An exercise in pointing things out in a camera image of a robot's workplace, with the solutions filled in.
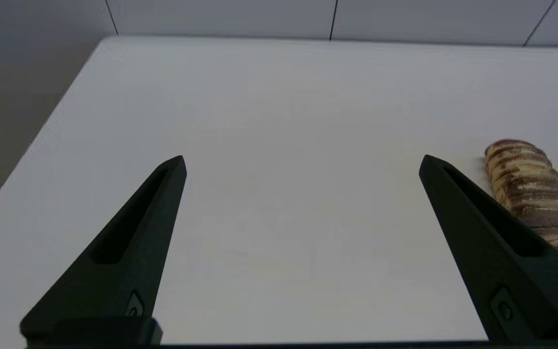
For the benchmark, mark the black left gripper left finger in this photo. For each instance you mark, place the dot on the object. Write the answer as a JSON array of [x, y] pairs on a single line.
[[119, 281]]

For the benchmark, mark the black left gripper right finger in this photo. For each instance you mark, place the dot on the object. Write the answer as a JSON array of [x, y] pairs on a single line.
[[516, 281]]

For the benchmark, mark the brown striped long bread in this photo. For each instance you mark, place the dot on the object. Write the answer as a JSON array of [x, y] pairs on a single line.
[[533, 194]]

